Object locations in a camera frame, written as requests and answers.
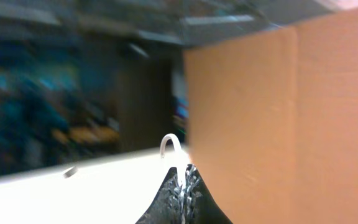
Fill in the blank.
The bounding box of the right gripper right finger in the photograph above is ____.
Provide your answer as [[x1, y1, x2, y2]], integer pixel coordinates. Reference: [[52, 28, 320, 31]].
[[184, 164, 232, 224]]

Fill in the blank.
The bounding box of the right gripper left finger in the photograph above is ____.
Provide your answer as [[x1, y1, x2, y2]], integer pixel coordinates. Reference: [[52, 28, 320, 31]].
[[136, 167, 181, 224]]

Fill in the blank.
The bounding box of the white cable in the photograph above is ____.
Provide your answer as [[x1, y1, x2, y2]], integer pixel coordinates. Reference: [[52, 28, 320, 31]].
[[159, 133, 188, 187]]

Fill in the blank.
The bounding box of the brown cardboard panel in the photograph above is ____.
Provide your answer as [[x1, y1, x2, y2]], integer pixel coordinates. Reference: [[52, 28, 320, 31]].
[[183, 8, 358, 224]]

